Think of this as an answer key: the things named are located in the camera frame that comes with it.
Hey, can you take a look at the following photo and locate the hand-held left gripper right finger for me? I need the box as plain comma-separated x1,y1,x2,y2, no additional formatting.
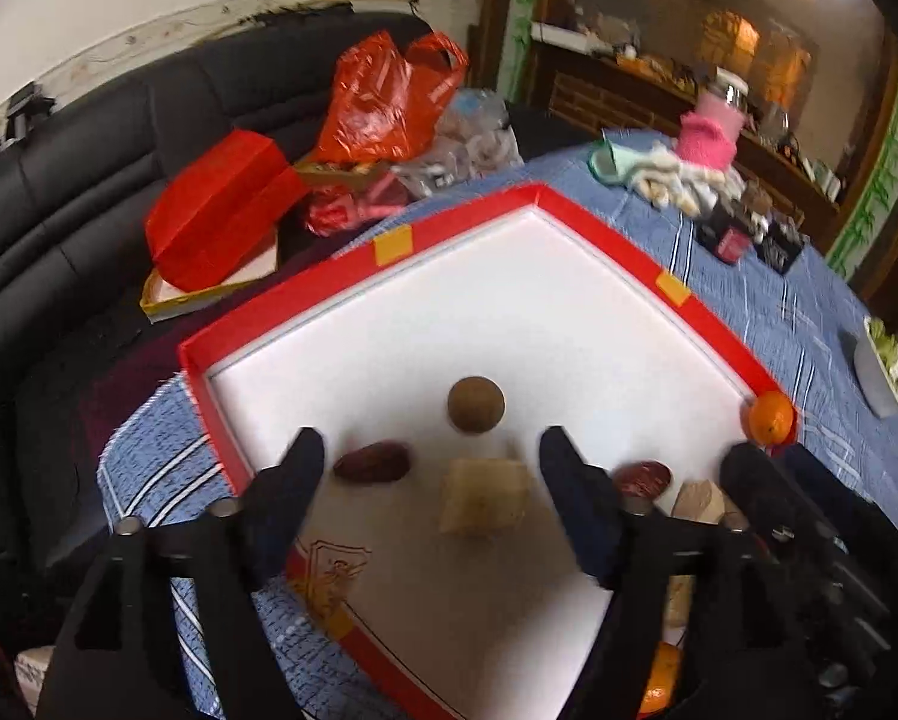
537,426,818,720

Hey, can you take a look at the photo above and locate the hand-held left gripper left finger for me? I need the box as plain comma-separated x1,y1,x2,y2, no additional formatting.
36,427,326,720

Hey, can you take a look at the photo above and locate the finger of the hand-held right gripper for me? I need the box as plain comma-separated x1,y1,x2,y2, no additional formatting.
719,441,804,542
792,450,863,533

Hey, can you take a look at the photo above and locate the peeled sugarcane chunk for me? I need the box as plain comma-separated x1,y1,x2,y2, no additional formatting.
663,574,696,627
438,457,532,537
672,481,729,526

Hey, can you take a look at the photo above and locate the orange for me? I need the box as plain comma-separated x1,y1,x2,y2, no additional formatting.
745,390,797,447
636,641,686,717

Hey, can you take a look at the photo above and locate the red date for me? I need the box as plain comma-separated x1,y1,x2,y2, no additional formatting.
333,441,412,483
612,460,674,500

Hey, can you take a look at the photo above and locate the brown longan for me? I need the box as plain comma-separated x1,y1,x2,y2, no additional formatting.
447,376,507,436

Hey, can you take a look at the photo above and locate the red box with white inside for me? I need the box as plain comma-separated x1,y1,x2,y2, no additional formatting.
179,181,799,720

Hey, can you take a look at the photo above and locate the white bowl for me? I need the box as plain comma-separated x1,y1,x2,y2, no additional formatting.
852,315,898,419

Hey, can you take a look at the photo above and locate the green leafy vegetable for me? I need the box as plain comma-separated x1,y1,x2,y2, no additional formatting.
865,317,898,402

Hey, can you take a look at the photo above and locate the blue plaid tablecloth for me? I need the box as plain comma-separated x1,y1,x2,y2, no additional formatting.
96,131,898,720

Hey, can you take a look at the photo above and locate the yellow edged box tray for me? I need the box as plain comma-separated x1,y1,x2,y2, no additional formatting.
140,229,281,325

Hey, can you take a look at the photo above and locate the black jar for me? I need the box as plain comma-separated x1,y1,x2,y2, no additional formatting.
756,221,806,275

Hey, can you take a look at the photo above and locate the dark jar with red label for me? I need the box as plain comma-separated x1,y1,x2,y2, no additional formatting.
700,214,754,265

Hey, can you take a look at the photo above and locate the small brown jar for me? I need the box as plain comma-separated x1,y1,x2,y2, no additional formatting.
741,187,776,230

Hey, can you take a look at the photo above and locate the red folded gift box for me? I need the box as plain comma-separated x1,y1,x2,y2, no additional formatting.
145,129,311,293

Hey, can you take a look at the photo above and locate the red plastic wrapper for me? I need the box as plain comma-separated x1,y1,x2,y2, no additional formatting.
303,165,409,237

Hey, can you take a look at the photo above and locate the bamboo painted glass panel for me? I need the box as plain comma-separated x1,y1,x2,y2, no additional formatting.
824,52,898,282

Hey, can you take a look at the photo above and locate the white cloth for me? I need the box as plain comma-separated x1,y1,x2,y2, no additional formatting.
629,142,746,215

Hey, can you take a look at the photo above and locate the bottle with pink knit sleeve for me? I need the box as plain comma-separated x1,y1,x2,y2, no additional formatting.
678,69,750,170

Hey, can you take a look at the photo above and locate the mint green cloth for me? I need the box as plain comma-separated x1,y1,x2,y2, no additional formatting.
588,141,649,185

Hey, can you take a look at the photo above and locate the black leather sofa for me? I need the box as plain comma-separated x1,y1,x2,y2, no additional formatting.
0,11,592,616

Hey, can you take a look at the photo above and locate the clear plastic bag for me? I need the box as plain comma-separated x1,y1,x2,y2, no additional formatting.
389,88,525,200

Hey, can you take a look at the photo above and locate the red plastic bag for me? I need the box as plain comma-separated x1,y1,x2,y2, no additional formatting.
315,31,470,166

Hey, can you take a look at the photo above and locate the wooden counter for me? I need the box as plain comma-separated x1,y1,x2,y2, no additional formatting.
528,22,848,211

